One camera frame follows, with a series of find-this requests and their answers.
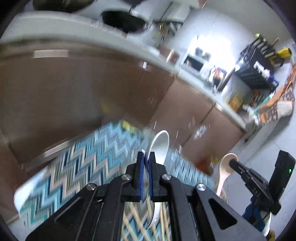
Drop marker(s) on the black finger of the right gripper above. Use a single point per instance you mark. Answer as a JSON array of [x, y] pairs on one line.
[[238, 167]]

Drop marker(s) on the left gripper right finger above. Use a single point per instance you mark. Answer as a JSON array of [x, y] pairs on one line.
[[156, 190]]

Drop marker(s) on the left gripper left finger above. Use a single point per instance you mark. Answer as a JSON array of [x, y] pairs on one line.
[[133, 191]]

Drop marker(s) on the beige wooden spoon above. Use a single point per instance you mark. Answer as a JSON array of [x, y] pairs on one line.
[[225, 170]]

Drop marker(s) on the white ceramic spoon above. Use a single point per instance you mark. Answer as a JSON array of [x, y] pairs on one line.
[[159, 145]]

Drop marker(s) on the brown kitchen cabinets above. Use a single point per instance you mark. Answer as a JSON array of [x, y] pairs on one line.
[[51, 92]]

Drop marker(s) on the right blue gloved hand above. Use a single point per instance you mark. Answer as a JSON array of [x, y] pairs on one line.
[[257, 217]]

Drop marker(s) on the zigzag patterned mat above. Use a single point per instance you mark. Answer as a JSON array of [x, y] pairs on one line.
[[97, 158]]

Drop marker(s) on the yellow food package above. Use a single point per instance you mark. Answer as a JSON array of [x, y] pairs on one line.
[[235, 103]]

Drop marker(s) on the orange patterned cloth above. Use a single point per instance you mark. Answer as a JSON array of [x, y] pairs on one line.
[[280, 105]]

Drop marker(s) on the black dish rack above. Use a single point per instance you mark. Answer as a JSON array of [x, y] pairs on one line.
[[257, 62]]

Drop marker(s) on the white microwave oven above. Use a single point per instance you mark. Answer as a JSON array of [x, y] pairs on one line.
[[195, 65]]

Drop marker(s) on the black wok pan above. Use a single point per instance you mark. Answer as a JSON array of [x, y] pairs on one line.
[[125, 21]]

